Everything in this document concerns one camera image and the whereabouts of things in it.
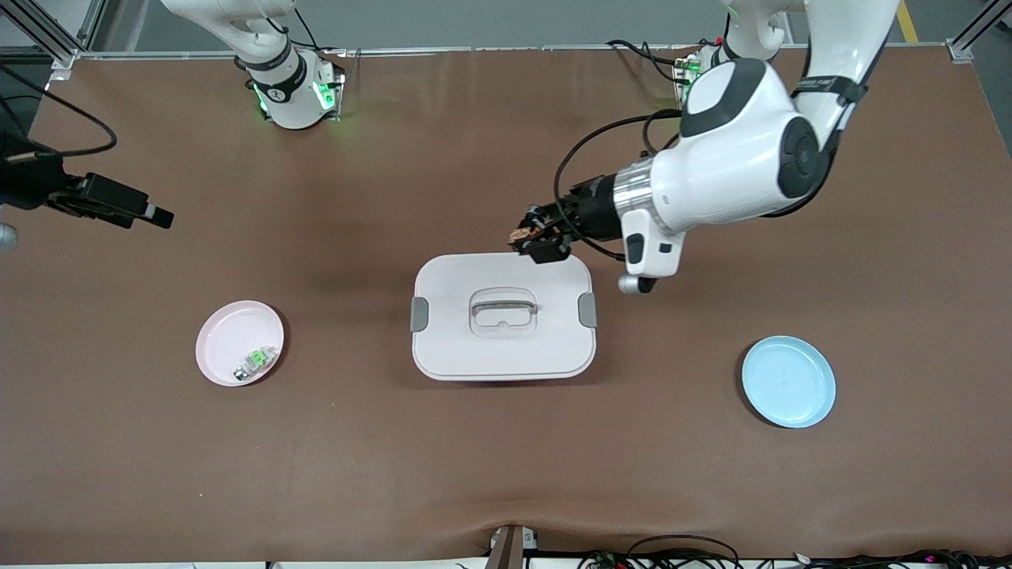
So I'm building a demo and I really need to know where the white lidded storage box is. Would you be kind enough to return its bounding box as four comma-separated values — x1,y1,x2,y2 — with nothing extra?
411,251,599,382

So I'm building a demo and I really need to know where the pink round plate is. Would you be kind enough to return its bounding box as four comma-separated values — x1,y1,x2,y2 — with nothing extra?
195,300,285,387

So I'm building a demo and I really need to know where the brown table cover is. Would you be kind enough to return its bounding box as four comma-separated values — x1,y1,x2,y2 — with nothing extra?
0,46,1012,563

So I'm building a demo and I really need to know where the light blue round plate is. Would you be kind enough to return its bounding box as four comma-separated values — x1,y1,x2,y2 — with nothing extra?
742,335,836,429

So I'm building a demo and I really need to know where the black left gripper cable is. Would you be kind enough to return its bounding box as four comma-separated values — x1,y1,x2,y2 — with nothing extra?
553,109,689,262

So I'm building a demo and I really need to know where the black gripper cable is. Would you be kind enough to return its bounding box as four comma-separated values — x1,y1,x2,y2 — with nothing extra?
553,109,689,262
0,66,119,161

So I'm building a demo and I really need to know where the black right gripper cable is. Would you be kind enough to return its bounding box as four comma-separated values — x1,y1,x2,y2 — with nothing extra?
0,66,119,161

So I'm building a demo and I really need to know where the aluminium frame strut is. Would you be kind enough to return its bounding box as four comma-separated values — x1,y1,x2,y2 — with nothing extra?
946,0,1012,64
0,0,108,73

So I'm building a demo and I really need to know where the black left base cable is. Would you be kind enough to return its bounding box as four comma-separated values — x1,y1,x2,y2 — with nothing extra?
606,38,693,86

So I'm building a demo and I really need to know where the black base cable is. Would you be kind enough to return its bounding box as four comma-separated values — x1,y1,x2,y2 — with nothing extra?
606,38,693,86
273,6,349,60

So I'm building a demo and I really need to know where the green and silver switch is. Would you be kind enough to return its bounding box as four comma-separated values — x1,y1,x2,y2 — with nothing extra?
232,346,278,383

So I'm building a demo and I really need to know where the black right base cable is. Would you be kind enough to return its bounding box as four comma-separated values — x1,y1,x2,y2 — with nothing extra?
273,6,349,60

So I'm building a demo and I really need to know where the aluminium camera mount post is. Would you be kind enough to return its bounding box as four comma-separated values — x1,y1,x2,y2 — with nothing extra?
485,523,541,569

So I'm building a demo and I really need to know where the black looped floor cable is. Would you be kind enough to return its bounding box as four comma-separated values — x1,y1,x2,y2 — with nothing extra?
629,535,742,569

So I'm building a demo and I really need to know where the black floor cable bundle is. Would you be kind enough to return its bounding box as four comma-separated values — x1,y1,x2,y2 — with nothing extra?
795,548,1012,569

